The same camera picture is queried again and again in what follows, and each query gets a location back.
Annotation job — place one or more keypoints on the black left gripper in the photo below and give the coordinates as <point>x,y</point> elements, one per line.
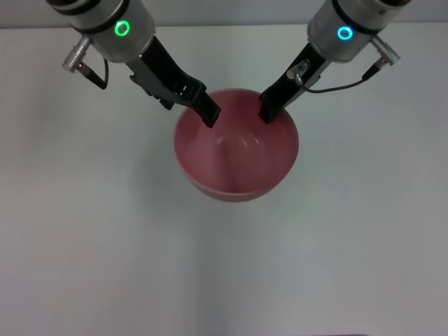
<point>157,77</point>

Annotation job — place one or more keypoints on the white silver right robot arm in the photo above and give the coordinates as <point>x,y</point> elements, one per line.
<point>332,45</point>

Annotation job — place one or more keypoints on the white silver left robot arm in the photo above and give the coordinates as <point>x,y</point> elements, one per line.
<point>101,40</point>

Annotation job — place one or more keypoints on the pink plastic bowl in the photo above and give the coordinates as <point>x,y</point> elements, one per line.
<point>238,175</point>

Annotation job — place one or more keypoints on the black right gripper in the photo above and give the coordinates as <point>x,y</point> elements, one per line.
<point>294,85</point>

